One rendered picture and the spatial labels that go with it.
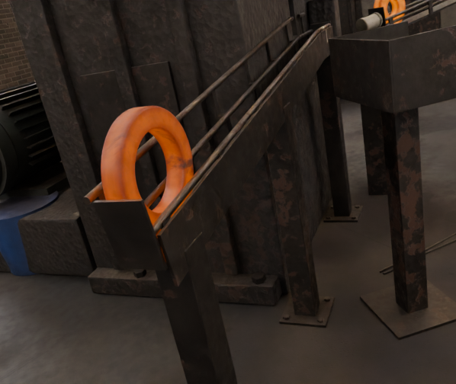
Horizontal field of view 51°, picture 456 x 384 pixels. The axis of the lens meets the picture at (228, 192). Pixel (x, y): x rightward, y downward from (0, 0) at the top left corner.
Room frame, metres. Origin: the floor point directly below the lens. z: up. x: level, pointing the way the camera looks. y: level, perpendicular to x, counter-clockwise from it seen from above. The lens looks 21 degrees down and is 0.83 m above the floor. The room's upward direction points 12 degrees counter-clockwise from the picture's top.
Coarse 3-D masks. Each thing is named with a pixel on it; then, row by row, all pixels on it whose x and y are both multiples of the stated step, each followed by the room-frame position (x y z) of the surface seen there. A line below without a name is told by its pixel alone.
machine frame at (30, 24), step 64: (64, 0) 1.45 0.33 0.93; (128, 0) 1.36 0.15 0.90; (192, 0) 1.28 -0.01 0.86; (256, 0) 1.35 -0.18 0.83; (64, 64) 1.46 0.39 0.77; (128, 64) 1.36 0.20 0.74; (192, 64) 1.27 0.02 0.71; (256, 64) 1.28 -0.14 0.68; (64, 128) 1.51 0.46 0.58; (192, 128) 1.31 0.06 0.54; (320, 128) 1.83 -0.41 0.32; (256, 192) 1.25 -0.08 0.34; (320, 192) 1.71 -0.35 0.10; (256, 256) 1.26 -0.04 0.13
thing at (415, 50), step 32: (384, 32) 1.17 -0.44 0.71; (448, 32) 0.91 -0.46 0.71; (352, 64) 1.04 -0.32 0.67; (384, 64) 0.91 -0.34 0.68; (416, 64) 0.90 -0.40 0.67; (448, 64) 0.91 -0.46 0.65; (352, 96) 1.05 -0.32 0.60; (384, 96) 0.92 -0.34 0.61; (416, 96) 0.90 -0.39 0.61; (448, 96) 0.91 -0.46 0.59; (384, 128) 1.07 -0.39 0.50; (416, 128) 1.03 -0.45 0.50; (416, 160) 1.03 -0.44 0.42; (416, 192) 1.03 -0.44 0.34; (416, 224) 1.03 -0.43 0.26; (416, 256) 1.03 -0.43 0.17; (416, 288) 1.03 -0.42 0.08; (384, 320) 1.02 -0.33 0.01; (416, 320) 0.99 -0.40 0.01; (448, 320) 0.97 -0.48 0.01
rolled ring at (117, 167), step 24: (120, 120) 0.63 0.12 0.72; (144, 120) 0.64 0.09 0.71; (168, 120) 0.69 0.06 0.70; (120, 144) 0.59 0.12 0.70; (168, 144) 0.71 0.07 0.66; (120, 168) 0.58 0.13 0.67; (168, 168) 0.71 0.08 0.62; (192, 168) 0.72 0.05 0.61; (120, 192) 0.57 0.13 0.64; (168, 192) 0.69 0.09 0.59
